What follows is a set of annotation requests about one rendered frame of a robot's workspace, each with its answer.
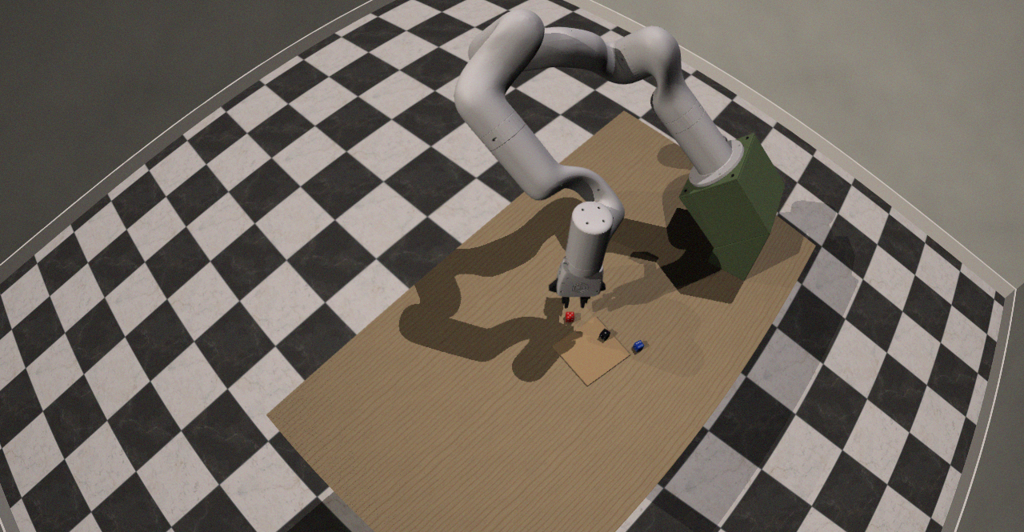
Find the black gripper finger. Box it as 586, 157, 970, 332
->
580, 282, 606, 308
549, 279, 570, 309

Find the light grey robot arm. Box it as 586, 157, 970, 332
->
454, 9, 744, 277

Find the tan flat mat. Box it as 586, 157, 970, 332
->
553, 317, 630, 386

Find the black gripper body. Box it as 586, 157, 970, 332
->
556, 260, 603, 297

